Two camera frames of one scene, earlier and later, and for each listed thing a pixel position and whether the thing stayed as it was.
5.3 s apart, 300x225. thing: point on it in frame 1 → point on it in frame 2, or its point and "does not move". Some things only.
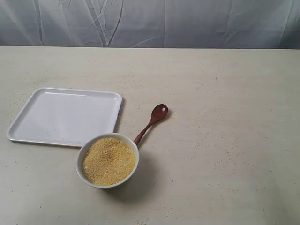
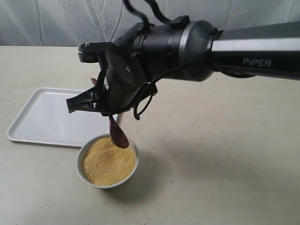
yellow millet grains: x=108 y=161 does not move
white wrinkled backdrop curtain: x=245 y=24 does not move
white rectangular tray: x=64 y=116 does not move
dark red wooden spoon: x=159 y=111 → x=117 y=135
